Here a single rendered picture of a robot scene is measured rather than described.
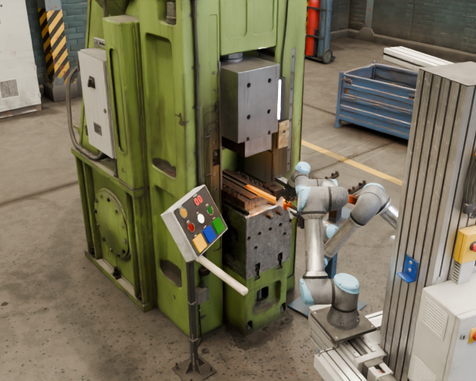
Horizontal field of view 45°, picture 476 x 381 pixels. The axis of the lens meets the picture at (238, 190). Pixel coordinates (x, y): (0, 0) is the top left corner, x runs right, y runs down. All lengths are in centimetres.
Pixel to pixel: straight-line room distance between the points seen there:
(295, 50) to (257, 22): 35
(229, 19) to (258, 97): 45
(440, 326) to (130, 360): 211
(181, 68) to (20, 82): 535
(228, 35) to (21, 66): 530
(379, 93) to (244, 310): 395
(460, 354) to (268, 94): 170
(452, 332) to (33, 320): 288
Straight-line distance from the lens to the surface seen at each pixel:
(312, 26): 1070
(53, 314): 431
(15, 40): 814
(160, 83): 338
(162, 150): 352
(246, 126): 323
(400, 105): 696
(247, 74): 314
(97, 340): 401
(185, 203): 296
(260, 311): 389
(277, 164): 370
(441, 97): 217
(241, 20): 324
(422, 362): 253
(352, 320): 275
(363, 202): 286
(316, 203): 264
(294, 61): 356
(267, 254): 365
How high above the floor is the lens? 257
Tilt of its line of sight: 27 degrees down
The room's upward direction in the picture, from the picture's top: straight up
